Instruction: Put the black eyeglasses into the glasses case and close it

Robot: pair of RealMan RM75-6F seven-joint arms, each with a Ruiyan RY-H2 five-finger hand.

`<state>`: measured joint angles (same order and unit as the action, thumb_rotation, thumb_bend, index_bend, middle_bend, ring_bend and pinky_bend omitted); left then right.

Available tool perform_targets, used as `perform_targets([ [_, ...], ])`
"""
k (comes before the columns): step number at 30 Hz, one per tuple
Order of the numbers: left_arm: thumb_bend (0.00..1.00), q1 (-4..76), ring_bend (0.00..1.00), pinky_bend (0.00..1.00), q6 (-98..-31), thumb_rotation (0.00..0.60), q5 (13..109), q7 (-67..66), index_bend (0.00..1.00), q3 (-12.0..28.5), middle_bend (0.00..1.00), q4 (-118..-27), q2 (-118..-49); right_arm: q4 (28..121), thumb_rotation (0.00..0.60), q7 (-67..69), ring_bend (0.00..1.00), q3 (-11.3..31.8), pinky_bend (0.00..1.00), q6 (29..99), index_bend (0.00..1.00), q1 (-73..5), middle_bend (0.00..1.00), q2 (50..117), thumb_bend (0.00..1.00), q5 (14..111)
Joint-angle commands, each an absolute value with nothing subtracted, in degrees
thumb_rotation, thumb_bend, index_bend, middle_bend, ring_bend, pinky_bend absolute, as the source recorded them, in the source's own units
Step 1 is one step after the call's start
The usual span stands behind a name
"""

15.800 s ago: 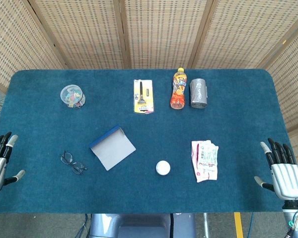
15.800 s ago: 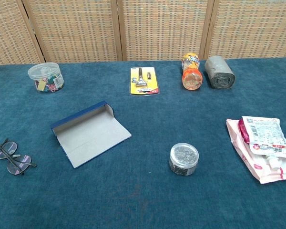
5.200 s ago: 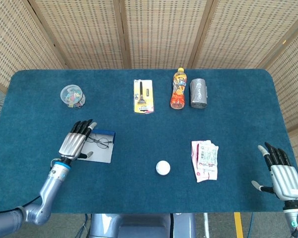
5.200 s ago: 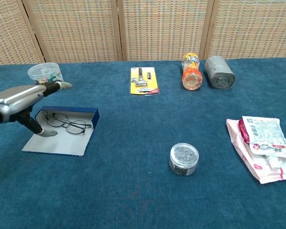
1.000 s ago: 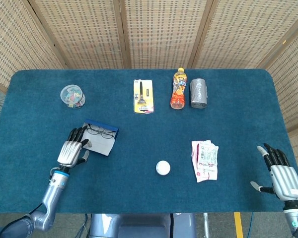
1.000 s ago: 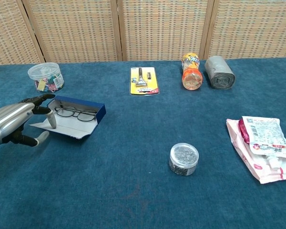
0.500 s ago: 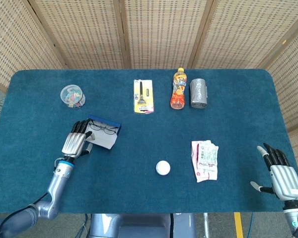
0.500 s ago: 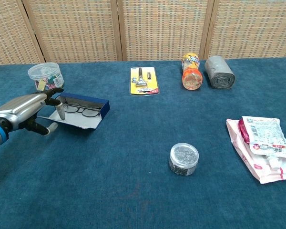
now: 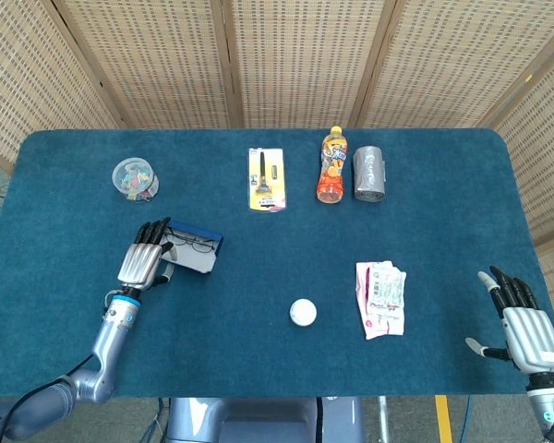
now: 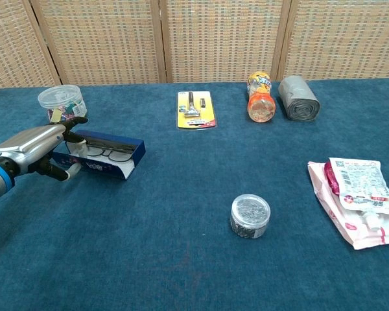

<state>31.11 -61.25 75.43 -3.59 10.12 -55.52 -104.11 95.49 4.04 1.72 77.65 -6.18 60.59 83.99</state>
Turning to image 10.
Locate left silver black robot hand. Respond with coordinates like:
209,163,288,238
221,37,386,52
0,116,89,183

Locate blue folding glasses case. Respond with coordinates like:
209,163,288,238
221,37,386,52
50,130,147,181

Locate black thin-framed eyeglasses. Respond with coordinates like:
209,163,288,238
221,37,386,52
86,144,134,163

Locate yellow razor blister pack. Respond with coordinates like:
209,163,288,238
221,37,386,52
176,90,218,131

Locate clear jar of binder clips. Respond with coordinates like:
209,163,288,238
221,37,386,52
37,84,88,124

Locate blue carpet table cover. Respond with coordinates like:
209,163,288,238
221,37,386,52
0,77,389,311

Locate woven bamboo folding screen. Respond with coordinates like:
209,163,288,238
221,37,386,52
0,0,389,90

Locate round clear tin of pins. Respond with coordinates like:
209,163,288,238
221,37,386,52
230,193,272,240

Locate orange drink bottle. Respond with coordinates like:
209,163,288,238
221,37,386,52
246,71,276,124

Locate grey garbage bag roll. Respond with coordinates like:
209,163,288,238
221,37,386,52
277,75,321,122

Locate pink white plastic pack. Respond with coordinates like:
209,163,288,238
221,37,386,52
307,161,389,251

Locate white labelled spout pouch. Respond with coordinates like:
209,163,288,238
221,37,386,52
324,157,389,231

